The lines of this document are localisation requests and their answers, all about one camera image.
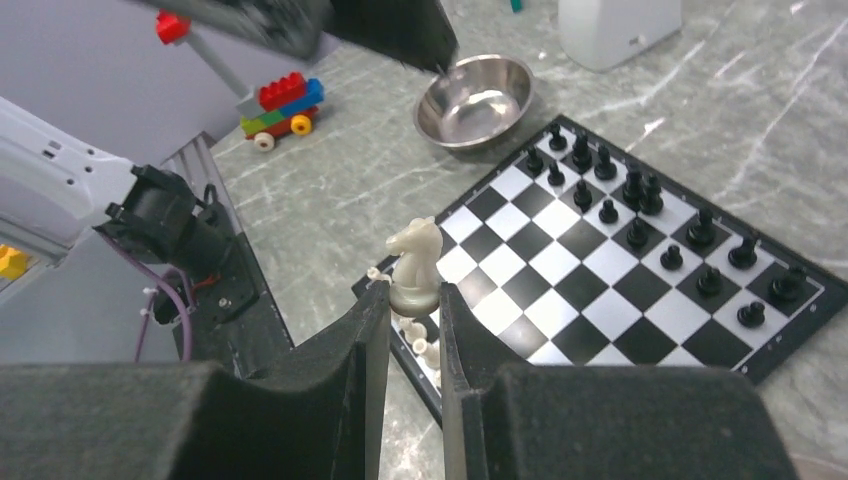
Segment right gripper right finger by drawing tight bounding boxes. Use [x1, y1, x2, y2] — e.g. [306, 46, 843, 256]
[440, 283, 524, 479]

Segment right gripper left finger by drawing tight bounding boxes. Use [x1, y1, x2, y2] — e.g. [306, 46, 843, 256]
[245, 281, 390, 479]

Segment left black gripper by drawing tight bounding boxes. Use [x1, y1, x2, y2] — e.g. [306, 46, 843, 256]
[143, 0, 459, 73]

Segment white knight piece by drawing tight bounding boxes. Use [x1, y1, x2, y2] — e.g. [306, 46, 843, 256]
[385, 216, 443, 318]

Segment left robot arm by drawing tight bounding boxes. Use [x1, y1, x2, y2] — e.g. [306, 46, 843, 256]
[1, 1, 458, 280]

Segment empty steel bowl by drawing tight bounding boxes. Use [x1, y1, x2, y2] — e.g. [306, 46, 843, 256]
[412, 53, 536, 152]

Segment red and blue lego bricks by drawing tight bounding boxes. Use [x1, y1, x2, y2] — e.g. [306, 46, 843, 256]
[240, 71, 325, 152]

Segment grey plastic bottle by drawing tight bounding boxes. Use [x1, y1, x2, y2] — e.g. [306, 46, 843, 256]
[557, 0, 683, 72]

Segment red lego brick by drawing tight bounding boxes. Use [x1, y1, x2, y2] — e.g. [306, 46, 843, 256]
[155, 9, 192, 45]

